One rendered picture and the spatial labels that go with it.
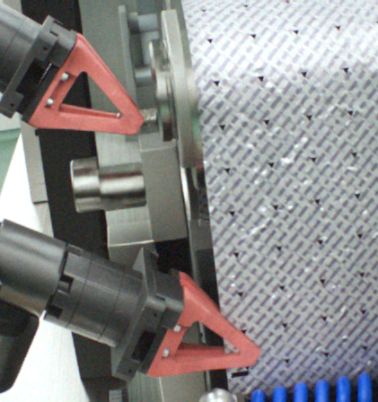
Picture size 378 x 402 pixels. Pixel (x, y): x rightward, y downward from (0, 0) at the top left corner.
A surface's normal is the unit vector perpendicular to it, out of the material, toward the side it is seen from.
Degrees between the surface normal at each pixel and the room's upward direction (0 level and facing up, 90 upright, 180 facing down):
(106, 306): 75
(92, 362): 90
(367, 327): 90
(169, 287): 30
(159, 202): 90
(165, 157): 90
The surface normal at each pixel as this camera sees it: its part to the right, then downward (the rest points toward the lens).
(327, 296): 0.07, 0.29
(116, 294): 0.27, -0.23
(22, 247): 0.36, -0.53
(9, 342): 0.29, 0.57
